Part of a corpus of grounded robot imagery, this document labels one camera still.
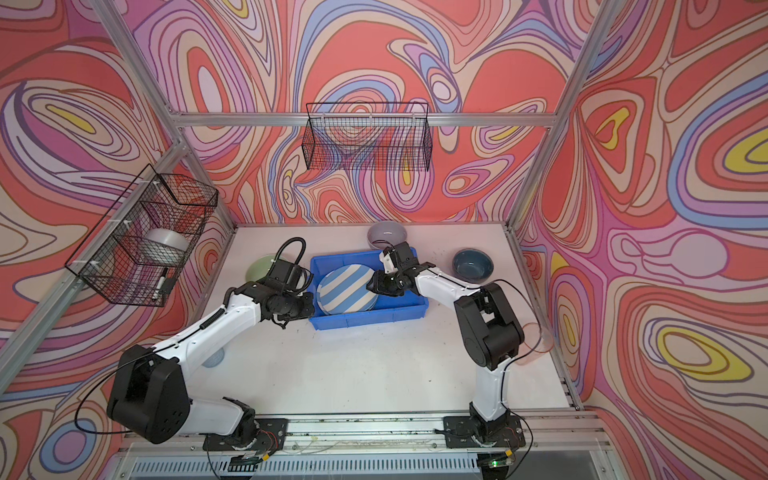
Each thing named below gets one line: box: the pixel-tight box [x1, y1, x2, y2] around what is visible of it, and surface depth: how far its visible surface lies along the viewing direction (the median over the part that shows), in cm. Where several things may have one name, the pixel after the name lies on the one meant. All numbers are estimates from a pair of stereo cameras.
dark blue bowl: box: [452, 248, 495, 284], surface depth 106 cm
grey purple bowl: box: [367, 220, 407, 250], surface depth 114 cm
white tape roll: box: [138, 229, 190, 265], surface depth 73 cm
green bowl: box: [245, 255, 276, 282], surface depth 103 cm
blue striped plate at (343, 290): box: [316, 264, 379, 315], surface depth 96 cm
